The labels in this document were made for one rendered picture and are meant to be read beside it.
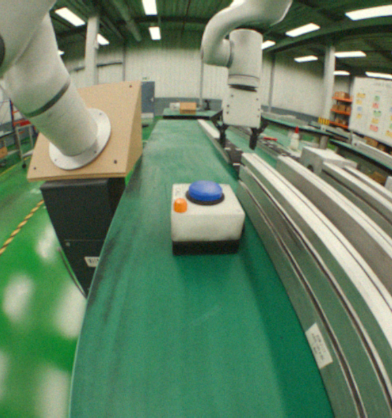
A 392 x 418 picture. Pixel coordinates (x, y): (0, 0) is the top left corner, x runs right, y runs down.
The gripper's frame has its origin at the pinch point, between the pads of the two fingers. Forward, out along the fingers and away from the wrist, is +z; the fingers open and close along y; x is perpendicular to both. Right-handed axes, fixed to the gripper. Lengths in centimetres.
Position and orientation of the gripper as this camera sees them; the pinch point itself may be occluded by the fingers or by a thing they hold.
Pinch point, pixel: (237, 144)
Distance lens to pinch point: 55.7
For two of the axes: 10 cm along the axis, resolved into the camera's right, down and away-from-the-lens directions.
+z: -0.4, 8.6, 5.1
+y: -10.0, 0.0, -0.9
